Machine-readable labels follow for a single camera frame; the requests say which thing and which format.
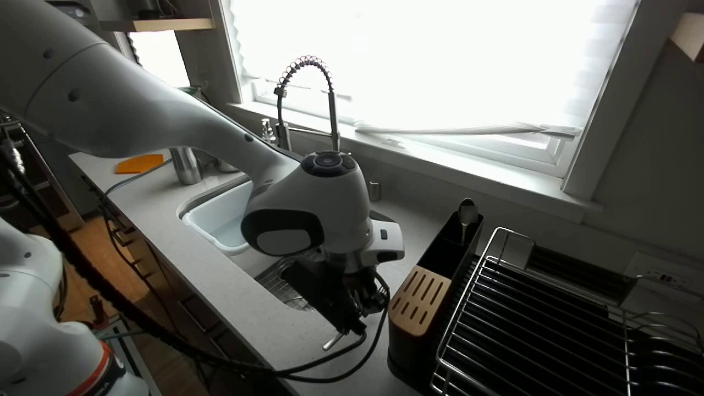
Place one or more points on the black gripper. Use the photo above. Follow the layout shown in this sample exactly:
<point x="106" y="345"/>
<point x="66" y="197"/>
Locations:
<point x="331" y="281"/>

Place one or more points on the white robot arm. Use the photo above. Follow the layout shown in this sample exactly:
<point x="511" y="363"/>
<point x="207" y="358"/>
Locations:
<point x="146" y="110"/>

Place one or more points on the wooden slotted knife insert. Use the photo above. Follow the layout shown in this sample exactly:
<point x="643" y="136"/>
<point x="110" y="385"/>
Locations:
<point x="418" y="300"/>

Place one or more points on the white plastic tub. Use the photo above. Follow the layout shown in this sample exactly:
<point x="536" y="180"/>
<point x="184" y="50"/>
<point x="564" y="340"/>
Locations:
<point x="216" y="216"/>

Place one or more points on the coiled spring kitchen faucet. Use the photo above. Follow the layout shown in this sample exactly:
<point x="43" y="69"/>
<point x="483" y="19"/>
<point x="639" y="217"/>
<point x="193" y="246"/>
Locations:
<point x="331" y="101"/>

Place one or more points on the metal cup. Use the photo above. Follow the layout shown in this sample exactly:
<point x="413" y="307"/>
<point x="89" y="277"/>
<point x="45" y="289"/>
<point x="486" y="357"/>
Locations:
<point x="186" y="166"/>

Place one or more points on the orange sponge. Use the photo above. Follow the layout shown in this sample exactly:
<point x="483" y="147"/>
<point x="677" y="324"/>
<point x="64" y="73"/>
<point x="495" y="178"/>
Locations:
<point x="139" y="164"/>

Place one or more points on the wooden shelf board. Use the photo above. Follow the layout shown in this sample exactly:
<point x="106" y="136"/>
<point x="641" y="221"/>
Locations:
<point x="172" y="23"/>

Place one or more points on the white window frame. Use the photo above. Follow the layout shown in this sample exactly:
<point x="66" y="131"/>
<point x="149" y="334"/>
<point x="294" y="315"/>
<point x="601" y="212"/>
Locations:
<point x="616" y="95"/>

